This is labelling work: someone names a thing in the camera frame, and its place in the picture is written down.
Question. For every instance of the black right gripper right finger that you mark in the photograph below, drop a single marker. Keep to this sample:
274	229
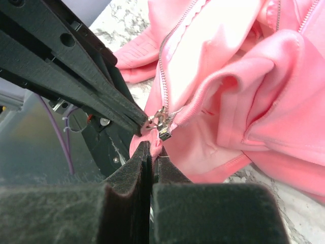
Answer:
185	212

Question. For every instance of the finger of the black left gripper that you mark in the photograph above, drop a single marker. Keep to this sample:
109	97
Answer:
57	27
28	63

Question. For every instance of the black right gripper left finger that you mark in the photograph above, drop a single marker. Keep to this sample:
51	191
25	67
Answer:
113	211

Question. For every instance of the pink zip jacket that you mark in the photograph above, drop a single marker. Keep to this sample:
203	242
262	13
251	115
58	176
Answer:
242	81

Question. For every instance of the silver zipper pull tab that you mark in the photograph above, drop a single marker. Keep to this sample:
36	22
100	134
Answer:
161	121

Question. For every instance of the black metal base rail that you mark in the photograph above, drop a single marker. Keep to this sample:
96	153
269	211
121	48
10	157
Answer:
107	142

